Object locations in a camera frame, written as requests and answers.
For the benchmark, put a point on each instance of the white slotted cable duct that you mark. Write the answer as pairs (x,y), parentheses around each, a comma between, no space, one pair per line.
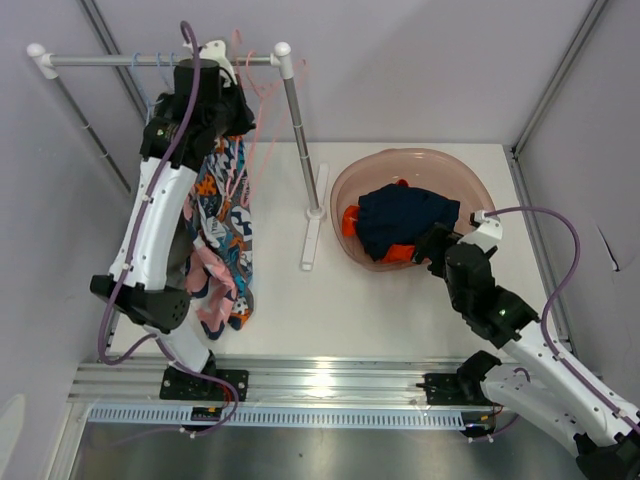
(282,417)

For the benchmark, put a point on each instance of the orange blue patterned shorts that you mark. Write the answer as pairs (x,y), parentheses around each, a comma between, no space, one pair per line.
(210,190)

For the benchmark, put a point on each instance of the white and metal clothes rack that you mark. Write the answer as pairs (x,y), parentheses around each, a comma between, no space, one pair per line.
(315,179)

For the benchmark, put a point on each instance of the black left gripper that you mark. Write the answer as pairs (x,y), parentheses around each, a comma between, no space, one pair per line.
(247,118)

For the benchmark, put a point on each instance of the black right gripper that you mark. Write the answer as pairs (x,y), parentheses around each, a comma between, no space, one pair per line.
(438,238)

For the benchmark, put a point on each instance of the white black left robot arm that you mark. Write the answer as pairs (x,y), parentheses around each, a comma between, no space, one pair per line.
(135,284)

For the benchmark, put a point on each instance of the translucent pink plastic basin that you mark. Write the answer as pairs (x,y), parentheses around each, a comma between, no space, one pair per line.
(429,169)

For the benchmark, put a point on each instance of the light blue hanger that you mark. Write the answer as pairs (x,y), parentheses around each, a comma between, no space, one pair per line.
(145,78)
(165,64)

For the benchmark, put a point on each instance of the navy blue shorts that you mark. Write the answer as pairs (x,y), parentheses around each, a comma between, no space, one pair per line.
(423,208)

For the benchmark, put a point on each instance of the pink hanger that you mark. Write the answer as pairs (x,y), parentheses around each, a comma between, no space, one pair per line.
(245,175)
(272,118)

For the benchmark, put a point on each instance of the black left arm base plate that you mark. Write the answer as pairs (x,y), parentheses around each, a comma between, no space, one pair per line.
(181,386)

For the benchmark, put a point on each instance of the grey shorts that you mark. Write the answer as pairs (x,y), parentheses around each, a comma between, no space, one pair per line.
(178,254)

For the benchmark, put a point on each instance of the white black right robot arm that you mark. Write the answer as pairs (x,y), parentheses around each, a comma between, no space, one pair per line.
(549,388)

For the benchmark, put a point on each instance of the pink whale print shorts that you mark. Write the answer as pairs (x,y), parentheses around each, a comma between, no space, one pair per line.
(209,279)

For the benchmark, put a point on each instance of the aluminium mounting rail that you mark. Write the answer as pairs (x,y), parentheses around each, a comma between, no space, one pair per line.
(315,382)

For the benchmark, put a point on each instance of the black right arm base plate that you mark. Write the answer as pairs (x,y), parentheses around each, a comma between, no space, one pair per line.
(448,389)

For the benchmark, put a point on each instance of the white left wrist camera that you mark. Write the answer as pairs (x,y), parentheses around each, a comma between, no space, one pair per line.
(215,52)

